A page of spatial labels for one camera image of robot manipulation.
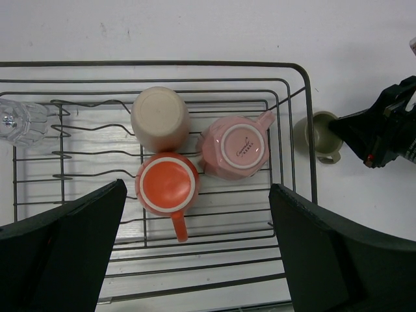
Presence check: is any orange mug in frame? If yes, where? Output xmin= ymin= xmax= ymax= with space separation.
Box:
xmin=135 ymin=152 xmax=200 ymax=242

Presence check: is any grey-green small mug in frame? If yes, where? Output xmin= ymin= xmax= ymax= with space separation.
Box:
xmin=293 ymin=111 xmax=343 ymax=164

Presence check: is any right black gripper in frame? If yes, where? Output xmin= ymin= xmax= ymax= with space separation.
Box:
xmin=328 ymin=75 xmax=415 ymax=168

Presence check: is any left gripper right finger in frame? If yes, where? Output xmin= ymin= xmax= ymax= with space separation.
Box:
xmin=269 ymin=184 xmax=415 ymax=311

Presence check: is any beige tumbler cup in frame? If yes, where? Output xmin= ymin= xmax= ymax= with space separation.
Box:
xmin=131 ymin=86 xmax=190 ymax=153

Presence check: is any grey wire dish rack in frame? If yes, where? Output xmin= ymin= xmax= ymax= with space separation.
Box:
xmin=1 ymin=60 xmax=317 ymax=311

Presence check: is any clear glass cup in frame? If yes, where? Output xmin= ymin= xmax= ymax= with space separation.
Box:
xmin=1 ymin=98 xmax=49 ymax=147

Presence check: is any pink mug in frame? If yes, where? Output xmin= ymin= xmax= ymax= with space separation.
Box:
xmin=196 ymin=110 xmax=276 ymax=181

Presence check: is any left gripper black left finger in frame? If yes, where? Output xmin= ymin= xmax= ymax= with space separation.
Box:
xmin=1 ymin=179 xmax=127 ymax=311

